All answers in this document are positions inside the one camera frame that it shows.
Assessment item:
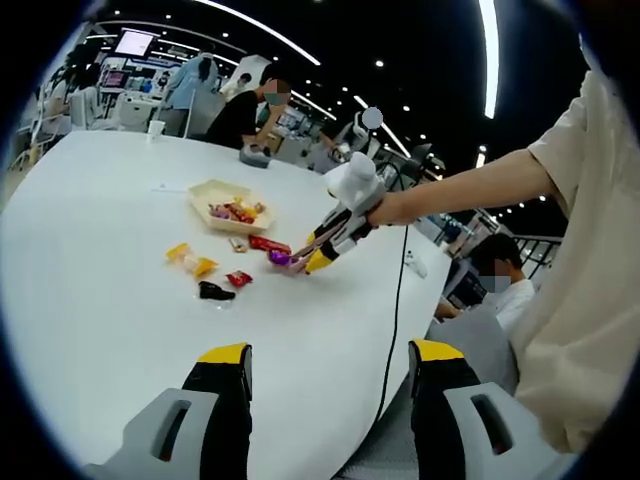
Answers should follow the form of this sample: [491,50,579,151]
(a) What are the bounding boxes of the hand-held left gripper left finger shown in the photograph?
[82,342,254,480]

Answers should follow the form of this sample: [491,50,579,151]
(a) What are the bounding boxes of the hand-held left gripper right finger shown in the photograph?
[408,338,561,480]

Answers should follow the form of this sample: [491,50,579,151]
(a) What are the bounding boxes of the pink food tongs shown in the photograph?
[284,224,351,274]

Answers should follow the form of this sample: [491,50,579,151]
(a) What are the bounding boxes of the long red food bar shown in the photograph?
[248,234,292,255]

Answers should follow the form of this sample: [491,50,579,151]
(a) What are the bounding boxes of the beige hexagonal food container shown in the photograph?
[187,178,278,236]

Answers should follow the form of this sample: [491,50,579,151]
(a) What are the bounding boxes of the yellow clear food packet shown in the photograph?
[165,242,220,278]

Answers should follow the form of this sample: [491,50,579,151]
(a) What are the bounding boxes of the person's right hand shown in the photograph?
[367,192,401,229]

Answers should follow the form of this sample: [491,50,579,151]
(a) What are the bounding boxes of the grey fabric chair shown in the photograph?
[424,304,521,396]

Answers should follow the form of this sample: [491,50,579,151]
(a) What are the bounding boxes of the small white device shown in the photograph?
[403,249,430,279]

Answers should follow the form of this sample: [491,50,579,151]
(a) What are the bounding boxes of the black tripod stand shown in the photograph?
[407,142,446,176]

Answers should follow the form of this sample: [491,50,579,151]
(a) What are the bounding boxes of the grey headset device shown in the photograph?
[238,145,274,169]

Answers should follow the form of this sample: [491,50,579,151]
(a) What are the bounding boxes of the ceiling light strip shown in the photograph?
[192,0,322,67]
[477,0,500,120]

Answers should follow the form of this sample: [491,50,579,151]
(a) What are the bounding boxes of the grey office chair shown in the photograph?
[184,89,226,139]

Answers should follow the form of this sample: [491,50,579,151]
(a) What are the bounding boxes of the operator in beige shirt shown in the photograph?
[509,69,640,454]

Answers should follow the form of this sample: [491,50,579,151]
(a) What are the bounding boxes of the white bright display screen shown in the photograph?
[114,28,156,57]

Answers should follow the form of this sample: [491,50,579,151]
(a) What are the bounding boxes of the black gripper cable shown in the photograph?
[344,224,409,451]

